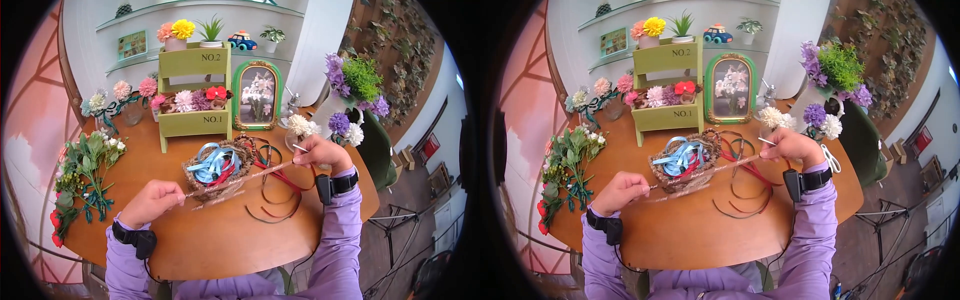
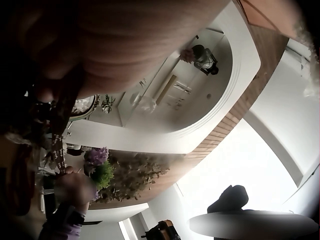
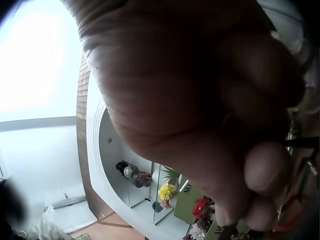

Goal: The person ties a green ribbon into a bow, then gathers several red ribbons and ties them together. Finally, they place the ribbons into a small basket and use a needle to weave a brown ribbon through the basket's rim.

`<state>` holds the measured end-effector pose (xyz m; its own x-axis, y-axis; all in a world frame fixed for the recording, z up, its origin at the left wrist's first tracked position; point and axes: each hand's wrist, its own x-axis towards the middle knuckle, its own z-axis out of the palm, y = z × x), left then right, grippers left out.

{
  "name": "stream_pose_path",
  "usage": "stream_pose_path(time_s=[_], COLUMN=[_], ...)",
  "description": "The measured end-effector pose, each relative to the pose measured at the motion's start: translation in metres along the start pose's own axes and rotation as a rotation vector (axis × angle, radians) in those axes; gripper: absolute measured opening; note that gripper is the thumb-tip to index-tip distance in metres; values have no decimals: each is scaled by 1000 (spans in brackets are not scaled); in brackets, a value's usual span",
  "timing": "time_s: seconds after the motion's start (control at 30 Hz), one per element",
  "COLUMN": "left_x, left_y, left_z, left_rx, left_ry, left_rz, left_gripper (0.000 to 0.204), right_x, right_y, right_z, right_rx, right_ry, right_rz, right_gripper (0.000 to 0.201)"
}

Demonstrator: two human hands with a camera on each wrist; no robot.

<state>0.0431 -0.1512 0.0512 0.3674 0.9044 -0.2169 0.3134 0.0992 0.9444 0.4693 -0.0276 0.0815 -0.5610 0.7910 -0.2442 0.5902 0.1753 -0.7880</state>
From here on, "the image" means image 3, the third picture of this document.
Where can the person's right hand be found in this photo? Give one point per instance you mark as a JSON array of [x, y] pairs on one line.
[[160, 75]]

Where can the person's right thumb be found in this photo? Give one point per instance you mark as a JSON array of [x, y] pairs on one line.
[[258, 215]]

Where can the person's right index finger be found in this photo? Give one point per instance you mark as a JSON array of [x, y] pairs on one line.
[[267, 167]]

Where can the person's right fingers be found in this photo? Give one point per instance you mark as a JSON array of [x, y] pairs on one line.
[[260, 75]]

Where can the red flower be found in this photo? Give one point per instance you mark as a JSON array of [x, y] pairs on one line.
[[200, 207]]

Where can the bunch of mixed flowers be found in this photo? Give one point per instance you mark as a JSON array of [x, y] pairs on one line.
[[200, 228]]

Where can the yellow flower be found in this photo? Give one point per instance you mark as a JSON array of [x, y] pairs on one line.
[[166, 191]]

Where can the green spiky plant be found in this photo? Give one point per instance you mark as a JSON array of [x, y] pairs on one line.
[[170, 173]]

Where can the pink dried flower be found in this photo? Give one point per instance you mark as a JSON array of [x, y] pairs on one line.
[[145, 178]]

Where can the black lantern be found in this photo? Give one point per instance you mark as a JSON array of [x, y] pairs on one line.
[[126, 171]]

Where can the brown brick pillar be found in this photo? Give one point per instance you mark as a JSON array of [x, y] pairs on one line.
[[82, 100]]

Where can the grey metal bar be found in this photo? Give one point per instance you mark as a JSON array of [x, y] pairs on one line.
[[70, 201]]

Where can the clear plastic bag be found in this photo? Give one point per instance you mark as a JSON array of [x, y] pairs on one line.
[[48, 225]]

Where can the white arched wall shelf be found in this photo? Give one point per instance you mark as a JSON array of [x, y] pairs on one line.
[[112, 180]]

